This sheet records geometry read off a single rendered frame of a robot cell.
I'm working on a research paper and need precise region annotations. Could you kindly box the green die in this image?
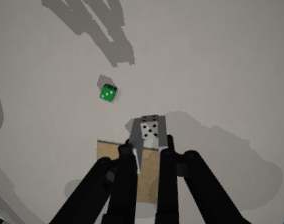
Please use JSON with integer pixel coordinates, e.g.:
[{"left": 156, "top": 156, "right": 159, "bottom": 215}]
[{"left": 100, "top": 83, "right": 117, "bottom": 102}]

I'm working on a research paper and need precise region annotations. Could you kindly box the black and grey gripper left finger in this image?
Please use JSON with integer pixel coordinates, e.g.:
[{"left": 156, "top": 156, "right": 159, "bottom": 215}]
[{"left": 48, "top": 118, "right": 144, "bottom": 224}]

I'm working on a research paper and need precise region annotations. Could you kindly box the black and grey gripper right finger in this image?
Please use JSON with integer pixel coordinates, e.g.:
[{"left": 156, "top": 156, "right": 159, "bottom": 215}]
[{"left": 155, "top": 115, "right": 252, "bottom": 224}]

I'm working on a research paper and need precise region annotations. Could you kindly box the tan square mat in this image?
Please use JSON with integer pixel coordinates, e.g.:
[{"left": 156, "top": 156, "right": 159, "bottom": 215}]
[{"left": 98, "top": 141, "right": 160, "bottom": 204}]

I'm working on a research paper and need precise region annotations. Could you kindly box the white die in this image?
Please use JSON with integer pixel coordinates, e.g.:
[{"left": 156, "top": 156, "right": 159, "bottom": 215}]
[{"left": 140, "top": 115, "right": 158, "bottom": 139}]

